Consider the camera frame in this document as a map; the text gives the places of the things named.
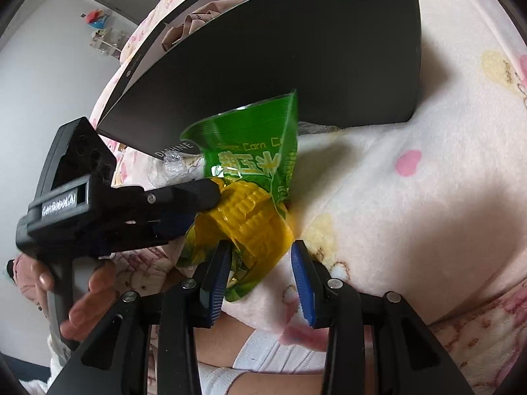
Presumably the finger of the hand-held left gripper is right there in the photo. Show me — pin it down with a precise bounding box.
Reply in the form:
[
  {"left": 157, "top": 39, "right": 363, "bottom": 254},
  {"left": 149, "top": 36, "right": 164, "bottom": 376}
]
[
  {"left": 119, "top": 177, "right": 223, "bottom": 225},
  {"left": 97, "top": 212, "right": 198, "bottom": 261}
]

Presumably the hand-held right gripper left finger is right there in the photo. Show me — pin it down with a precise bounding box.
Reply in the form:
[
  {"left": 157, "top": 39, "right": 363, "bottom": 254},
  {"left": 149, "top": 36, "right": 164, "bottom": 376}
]
[{"left": 47, "top": 240, "right": 233, "bottom": 395}]

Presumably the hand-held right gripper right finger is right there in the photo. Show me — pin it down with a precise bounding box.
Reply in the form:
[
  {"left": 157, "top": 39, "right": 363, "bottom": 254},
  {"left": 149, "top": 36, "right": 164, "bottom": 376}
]
[{"left": 290, "top": 239, "right": 475, "bottom": 395}]

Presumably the green yellow corn snack packet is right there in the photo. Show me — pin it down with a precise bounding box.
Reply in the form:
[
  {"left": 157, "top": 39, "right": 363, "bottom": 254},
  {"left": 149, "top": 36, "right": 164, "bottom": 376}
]
[{"left": 175, "top": 88, "right": 299, "bottom": 303}]

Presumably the black board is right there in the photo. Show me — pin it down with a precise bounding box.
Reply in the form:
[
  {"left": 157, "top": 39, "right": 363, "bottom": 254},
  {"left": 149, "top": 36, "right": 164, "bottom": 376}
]
[{"left": 96, "top": 0, "right": 423, "bottom": 161}]

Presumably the person's left hand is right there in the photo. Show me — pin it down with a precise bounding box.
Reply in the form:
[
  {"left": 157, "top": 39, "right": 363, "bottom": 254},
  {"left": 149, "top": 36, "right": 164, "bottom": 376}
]
[{"left": 31, "top": 260, "right": 118, "bottom": 342}]

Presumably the clear plastic wrap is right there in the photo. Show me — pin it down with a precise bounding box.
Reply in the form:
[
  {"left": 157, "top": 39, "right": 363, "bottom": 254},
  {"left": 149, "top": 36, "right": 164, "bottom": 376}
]
[{"left": 146, "top": 152, "right": 207, "bottom": 188}]

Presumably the person's white garment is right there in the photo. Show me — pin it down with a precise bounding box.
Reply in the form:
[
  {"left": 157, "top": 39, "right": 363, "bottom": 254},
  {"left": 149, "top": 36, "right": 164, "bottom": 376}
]
[{"left": 198, "top": 329, "right": 330, "bottom": 395}]

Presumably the pink printed blanket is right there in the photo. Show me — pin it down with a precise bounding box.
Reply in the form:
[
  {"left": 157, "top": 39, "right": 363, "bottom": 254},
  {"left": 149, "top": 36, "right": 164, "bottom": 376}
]
[{"left": 88, "top": 0, "right": 527, "bottom": 395}]

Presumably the white shelf rack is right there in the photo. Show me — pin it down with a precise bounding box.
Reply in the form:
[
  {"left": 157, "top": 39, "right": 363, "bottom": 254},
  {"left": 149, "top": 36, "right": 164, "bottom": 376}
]
[{"left": 86, "top": 25, "right": 126, "bottom": 57}]

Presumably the red blue toy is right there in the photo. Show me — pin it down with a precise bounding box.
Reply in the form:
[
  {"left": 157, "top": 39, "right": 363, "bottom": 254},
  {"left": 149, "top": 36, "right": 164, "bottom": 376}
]
[{"left": 84, "top": 8, "right": 112, "bottom": 29}]

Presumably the brown cloth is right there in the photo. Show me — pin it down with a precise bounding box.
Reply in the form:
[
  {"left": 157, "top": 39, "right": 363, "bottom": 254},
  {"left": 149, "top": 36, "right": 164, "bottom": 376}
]
[{"left": 160, "top": 2, "right": 248, "bottom": 50}]

